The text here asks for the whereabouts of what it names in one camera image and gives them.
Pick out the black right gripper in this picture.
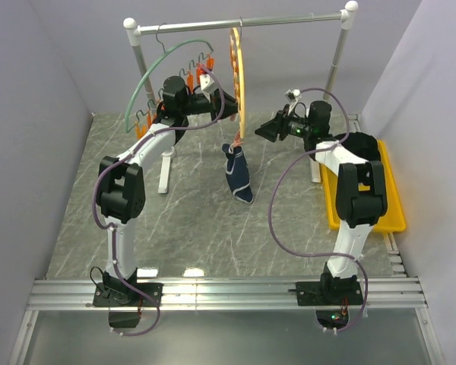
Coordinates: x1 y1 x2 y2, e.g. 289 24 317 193
254 105 312 144

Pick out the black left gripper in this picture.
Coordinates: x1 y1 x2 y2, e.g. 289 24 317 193
182 87 245 124

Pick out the pink end clothespin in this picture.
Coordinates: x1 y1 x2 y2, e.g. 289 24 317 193
231 131 244 148

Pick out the navy blue underwear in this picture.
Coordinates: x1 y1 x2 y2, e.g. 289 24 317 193
222 144 254 204

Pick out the yellow clip hanger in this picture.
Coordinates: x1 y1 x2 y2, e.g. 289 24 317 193
230 27 246 140

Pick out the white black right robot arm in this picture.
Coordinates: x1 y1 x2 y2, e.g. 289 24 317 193
255 100 388 305

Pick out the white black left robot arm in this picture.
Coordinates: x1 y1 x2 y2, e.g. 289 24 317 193
95 75 239 306

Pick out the green clip hanger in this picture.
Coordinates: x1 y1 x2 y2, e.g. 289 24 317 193
122 17 215 133

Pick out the black garment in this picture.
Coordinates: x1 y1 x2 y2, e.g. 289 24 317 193
342 132 382 161

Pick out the metal clothes rack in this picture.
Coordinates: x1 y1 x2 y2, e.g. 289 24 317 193
123 0 359 195

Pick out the yellow plastic tray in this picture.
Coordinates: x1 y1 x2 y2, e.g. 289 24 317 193
320 140 407 233

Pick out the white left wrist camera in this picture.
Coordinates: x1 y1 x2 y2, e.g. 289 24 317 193
198 69 217 99

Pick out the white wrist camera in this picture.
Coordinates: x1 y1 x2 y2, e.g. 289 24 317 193
198 69 217 99
285 89 301 114

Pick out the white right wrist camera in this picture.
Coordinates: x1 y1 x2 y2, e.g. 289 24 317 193
285 89 301 114

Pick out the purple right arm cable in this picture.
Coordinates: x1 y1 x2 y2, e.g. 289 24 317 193
268 87 369 334

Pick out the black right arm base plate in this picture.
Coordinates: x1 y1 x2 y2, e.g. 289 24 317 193
289 281 363 306

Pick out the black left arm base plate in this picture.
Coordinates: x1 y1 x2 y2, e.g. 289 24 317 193
93 282 163 329

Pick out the aluminium rail frame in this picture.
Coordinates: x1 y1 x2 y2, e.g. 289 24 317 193
10 278 445 364

